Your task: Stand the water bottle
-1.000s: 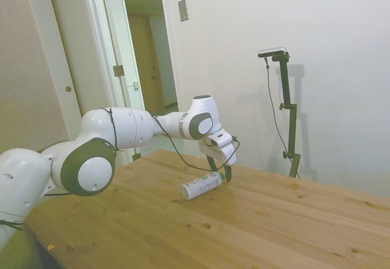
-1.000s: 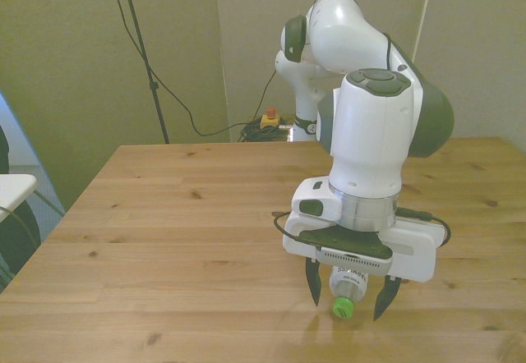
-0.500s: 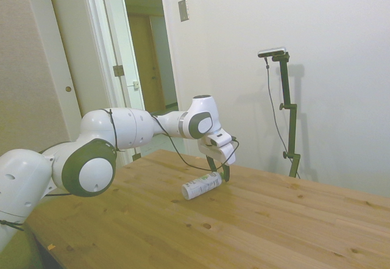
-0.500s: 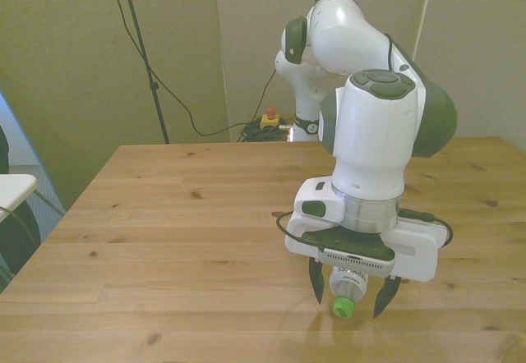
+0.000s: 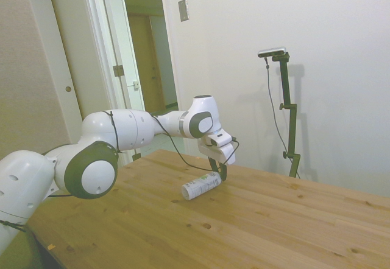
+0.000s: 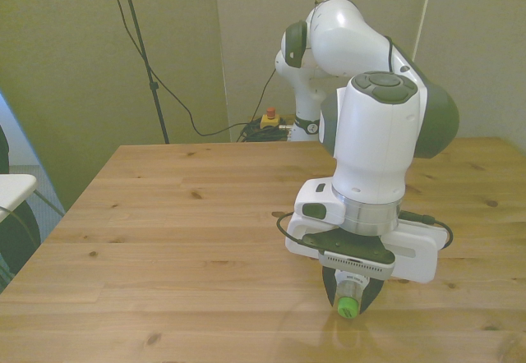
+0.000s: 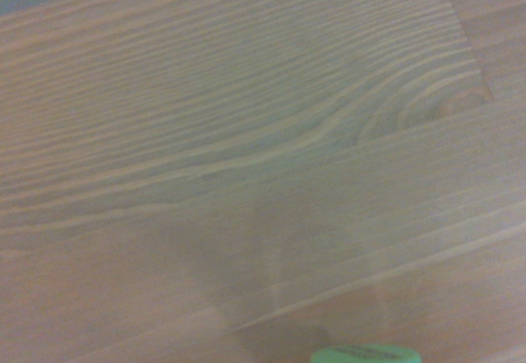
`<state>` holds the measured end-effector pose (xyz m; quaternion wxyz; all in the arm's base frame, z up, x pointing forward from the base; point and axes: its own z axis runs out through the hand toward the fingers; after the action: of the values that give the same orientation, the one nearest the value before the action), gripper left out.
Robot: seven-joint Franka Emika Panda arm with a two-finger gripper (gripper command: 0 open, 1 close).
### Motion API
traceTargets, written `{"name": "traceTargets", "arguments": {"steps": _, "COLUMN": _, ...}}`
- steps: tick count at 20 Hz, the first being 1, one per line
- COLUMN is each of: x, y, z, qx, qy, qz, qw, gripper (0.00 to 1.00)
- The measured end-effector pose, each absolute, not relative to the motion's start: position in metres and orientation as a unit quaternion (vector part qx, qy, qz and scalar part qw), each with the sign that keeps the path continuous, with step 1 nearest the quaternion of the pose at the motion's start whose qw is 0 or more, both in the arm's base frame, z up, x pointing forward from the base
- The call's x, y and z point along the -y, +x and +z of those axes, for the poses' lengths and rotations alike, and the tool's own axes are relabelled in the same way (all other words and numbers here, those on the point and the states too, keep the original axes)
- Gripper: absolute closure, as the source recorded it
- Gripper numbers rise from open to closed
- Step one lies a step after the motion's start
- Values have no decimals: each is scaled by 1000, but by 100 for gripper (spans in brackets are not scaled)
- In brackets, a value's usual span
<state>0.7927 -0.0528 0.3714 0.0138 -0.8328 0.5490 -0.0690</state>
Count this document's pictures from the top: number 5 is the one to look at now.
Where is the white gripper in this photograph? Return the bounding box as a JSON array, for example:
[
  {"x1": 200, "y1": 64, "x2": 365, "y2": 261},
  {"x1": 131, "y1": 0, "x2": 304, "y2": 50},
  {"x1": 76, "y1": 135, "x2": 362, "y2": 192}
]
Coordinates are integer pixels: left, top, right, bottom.
[{"x1": 197, "y1": 137, "x2": 237, "y2": 182}]

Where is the white water bottle green cap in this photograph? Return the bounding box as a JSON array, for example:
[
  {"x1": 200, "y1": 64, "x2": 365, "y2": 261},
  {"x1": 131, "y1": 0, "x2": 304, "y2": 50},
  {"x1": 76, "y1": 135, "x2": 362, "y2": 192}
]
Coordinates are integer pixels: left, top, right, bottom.
[{"x1": 181, "y1": 172, "x2": 224, "y2": 201}]

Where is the brown wooden door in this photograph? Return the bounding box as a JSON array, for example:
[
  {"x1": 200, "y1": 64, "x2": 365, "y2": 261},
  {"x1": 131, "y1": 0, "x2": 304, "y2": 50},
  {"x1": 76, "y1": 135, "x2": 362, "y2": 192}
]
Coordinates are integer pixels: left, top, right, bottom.
[{"x1": 127, "y1": 13, "x2": 167, "y2": 114}]

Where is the white open door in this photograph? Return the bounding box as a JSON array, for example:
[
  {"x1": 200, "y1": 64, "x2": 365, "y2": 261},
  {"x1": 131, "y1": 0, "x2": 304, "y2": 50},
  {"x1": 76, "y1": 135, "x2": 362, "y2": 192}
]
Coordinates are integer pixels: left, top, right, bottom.
[{"x1": 45, "y1": 0, "x2": 137, "y2": 163}]

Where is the beige partition panel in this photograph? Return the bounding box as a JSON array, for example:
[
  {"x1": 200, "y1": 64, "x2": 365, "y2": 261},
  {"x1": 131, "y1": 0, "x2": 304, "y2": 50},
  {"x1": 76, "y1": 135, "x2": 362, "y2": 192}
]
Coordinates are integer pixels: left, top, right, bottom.
[{"x1": 0, "y1": 0, "x2": 85, "y2": 160}]

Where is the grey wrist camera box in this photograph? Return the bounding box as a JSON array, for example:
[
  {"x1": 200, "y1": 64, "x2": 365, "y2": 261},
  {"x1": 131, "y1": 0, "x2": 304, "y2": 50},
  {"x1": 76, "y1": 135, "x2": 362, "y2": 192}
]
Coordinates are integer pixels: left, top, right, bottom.
[{"x1": 208, "y1": 131, "x2": 232, "y2": 148}]

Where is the black articulated camera stand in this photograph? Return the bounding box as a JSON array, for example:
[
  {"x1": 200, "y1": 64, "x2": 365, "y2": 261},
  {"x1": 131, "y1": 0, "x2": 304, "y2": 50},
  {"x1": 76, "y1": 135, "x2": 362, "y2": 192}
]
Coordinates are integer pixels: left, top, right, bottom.
[{"x1": 271, "y1": 53, "x2": 302, "y2": 178}]

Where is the grey exterior camera bar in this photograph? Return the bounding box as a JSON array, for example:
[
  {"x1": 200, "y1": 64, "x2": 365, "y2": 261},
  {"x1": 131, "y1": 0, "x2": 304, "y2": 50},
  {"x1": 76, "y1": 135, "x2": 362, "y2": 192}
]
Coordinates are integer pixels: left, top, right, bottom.
[{"x1": 257, "y1": 46, "x2": 288, "y2": 59}]

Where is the metal wall switch plate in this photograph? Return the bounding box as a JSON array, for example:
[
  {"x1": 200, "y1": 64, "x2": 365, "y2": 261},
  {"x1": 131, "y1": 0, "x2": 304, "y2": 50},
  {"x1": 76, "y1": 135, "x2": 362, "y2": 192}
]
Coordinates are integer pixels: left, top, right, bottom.
[{"x1": 178, "y1": 0, "x2": 190, "y2": 23}]

